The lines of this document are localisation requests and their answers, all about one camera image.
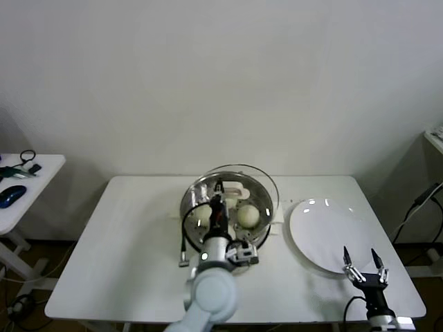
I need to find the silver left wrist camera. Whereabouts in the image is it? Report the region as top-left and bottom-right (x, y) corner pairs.
(225, 241), (260, 266)

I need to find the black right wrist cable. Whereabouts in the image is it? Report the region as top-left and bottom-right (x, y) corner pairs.
(343, 295), (368, 328)

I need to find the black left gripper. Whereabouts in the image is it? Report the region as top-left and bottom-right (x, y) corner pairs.
(206, 177), (232, 241)

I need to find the black cable coil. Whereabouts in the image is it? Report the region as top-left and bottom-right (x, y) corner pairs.
(6, 292), (53, 331)

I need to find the white round plate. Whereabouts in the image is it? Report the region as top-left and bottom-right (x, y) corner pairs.
(288, 197), (375, 277)

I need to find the glass pot lid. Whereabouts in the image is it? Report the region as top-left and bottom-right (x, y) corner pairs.
(188, 163), (280, 250)

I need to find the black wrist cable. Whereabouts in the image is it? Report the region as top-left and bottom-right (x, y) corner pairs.
(343, 295), (368, 328)
(178, 202), (212, 269)

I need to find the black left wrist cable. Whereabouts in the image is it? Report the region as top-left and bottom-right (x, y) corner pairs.
(178, 202), (212, 269)

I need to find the blue computer mouse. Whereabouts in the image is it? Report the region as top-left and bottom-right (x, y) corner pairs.
(0, 185), (28, 209)

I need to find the white steamed baozi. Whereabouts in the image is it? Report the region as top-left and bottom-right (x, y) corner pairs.
(192, 205), (213, 228)
(237, 204), (261, 229)

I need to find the white electric cooking pot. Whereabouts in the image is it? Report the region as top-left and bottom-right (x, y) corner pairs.
(169, 196), (284, 277)

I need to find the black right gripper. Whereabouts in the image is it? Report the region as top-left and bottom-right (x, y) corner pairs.
(341, 245), (391, 318)

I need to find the white shelf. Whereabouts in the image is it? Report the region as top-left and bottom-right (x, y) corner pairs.
(422, 126), (443, 156)

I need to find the stainless steel steamer basket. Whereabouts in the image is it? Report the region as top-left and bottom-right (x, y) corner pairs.
(179, 172), (274, 259)

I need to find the white side table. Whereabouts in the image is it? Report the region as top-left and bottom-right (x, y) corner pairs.
(0, 154), (66, 281)

